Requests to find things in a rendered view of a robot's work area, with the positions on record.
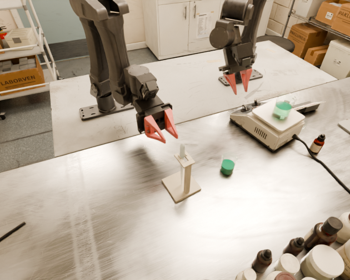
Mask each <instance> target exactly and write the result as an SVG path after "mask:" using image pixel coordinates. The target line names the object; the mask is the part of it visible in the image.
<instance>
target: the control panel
mask: <svg viewBox="0 0 350 280"><path fill-rule="evenodd" d="M258 103H261V105H263V104H266V103H267V102H258ZM252 104H254V102H253V103H251V104H249V105H247V108H250V110H248V111H246V112H241V110H242V108H241V109H239V110H237V111H235V112H232V113H240V114H248V113H250V112H252V110H253V109H252V108H254V109H255V108H257V107H256V106H255V107H252ZM261 105H259V106H261ZM259 106H258V107H259Z"/></svg>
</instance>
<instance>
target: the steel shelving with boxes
mask: <svg viewBox="0 0 350 280"><path fill-rule="evenodd" d="M294 2H295V0H293V2H292V5H291V8H290V11H289V12H288V18H287V21H286V24H285V27H284V30H283V34H282V37H284V34H285V31H286V28H287V24H288V21H289V18H290V16H291V14H292V15H294V16H292V17H295V16H296V15H299V16H302V17H300V18H303V17H305V18H306V20H307V18H308V17H309V19H308V20H307V21H308V22H306V21H305V18H303V19H304V20H302V21H305V23H299V24H294V25H292V27H291V29H290V32H289V35H288V38H287V39H289V40H291V41H292V42H293V43H294V45H295V49H294V51H293V52H292V54H294V55H295V56H297V57H299V58H303V59H304V61H306V62H308V63H310V64H311V65H313V66H318V65H321V66H319V67H320V69H321V70H323V71H324V72H326V73H328V74H330V75H332V76H333V77H334V78H337V79H338V80H340V79H344V78H348V77H350V37H349V36H350V2H349V1H345V0H299V2H298V6H297V9H296V11H293V12H294V13H293V12H292V9H293V6H294ZM295 14H296V15H295ZM299 16H297V17H299ZM315 16H316V17H315ZM297 17H295V18H297ZM312 17H315V20H317V21H318V22H322V24H323V23H325V24H327V25H329V26H330V30H331V31H334V32H336V31H338V32H337V33H338V34H339V35H338V36H340V37H342V36H341V35H343V34H346V36H345V35H343V36H345V37H346V38H344V37H343V38H342V39H337V40H333V41H331V42H330V44H329V45H325V46H323V43H324V41H325V38H326V36H327V33H328V32H330V31H329V30H328V29H329V28H326V27H325V26H322V27H324V28H322V27H321V25H320V24H318V23H314V22H313V21H311V19H314V18H312ZM300 18H298V19H300ZM300 20H301V19H300ZM317 24H318V25H319V26H318V25H317ZM325 28H326V29H327V30H326V29H325ZM332 29H334V30H332ZM335 30H336V31H335ZM334 32H331V33H333V34H335V33H334ZM339 32H341V33H342V34H341V33H339ZM340 34H341V35H340ZM336 35H337V34H336Z"/></svg>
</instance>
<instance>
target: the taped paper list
mask: <svg viewBox="0 0 350 280"><path fill-rule="evenodd" d="M213 13H214V11H211V12H207V13H197V31H196V39H198V38H205V37H209V35H210V33H211V26H212V15H213Z"/></svg>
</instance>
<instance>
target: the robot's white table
mask: <svg viewBox="0 0 350 280"><path fill-rule="evenodd" d="M256 46H257V48H256V51H255V52H256V53H257V58H256V60H255V63H254V64H253V66H252V69H256V70H257V71H258V72H260V73H261V74H263V78H260V79H255V80H252V81H249V82H248V90H247V92H245V91H244V87H243V83H239V84H236V89H237V95H235V94H234V92H233V90H232V88H231V86H224V85H223V84H222V83H221V82H220V81H219V80H218V77H220V76H223V72H222V71H219V69H218V67H221V66H225V65H226V64H225V60H224V54H223V49H220V50H216V51H211V52H205V53H200V54H194V55H190V56H185V57H179V58H173V59H168V60H163V61H158V62H153V63H147V64H141V65H138V66H145V67H147V68H148V69H149V72H151V73H152V74H153V75H154V76H155V77H156V79H157V81H156V82H157V85H158V88H159V91H158V92H157V96H158V97H159V98H160V99H161V100H162V101H163V103H164V104H165V103H170V104H171V105H172V113H173V119H174V125H176V124H180V123H184V122H188V121H191V120H194V119H198V118H202V117H206V116H210V115H213V114H216V113H220V112H224V111H228V110H230V109H235V108H238V107H241V106H242V105H245V106H246V105H249V104H251V103H253V102H254V100H255V99H256V100H257V102H260V101H264V100H267V99H271V98H275V97H277V95H278V94H279V93H282V92H287V91H290V92H297V91H301V90H304V89H307V88H311V87H315V86H319V85H322V84H326V83H329V82H333V81H337V80H338V79H336V78H334V77H333V76H331V75H329V74H328V73H326V72H324V71H322V70H320V69H319V68H317V67H315V66H313V65H311V64H310V63H308V62H306V61H304V60H303V59H301V58H299V57H297V56H295V55H294V54H292V53H291V52H289V51H287V50H285V49H283V48H282V47H280V46H278V45H276V44H274V43H273V42H271V41H264V42H258V43H256ZM49 88H50V97H51V113H52V128H53V144H54V157H55V158H56V157H60V156H63V155H67V154H70V153H74V152H78V151H82V150H85V149H89V148H93V147H96V146H100V145H103V144H107V143H111V142H115V141H118V140H122V139H125V138H129V137H133V136H137V135H139V134H140V133H139V131H138V128H137V120H136V113H137V111H136V109H131V110H128V111H123V112H119V113H115V114H110V115H107V116H103V117H98V118H94V119H89V120H86V121H82V120H81V116H80V112H79V109H80V108H83V107H88V106H92V105H95V104H97V101H96V98H95V97H94V96H92V95H91V94H90V88H91V82H90V78H89V75H85V76H79V77H73V78H68V79H62V80H58V81H53V82H50V83H49Z"/></svg>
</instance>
